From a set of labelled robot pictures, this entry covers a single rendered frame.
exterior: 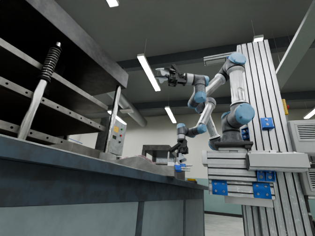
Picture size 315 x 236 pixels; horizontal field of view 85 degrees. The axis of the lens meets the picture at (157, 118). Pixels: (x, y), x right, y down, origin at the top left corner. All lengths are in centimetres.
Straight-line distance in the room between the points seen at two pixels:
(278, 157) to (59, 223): 99
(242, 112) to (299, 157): 35
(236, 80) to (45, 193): 118
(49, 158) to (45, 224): 17
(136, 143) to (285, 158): 808
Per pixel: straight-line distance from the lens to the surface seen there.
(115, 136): 208
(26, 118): 140
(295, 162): 113
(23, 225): 53
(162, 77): 122
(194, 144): 814
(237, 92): 125
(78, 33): 179
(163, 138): 847
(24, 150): 44
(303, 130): 148
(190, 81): 119
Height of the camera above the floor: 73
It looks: 23 degrees up
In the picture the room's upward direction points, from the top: 5 degrees clockwise
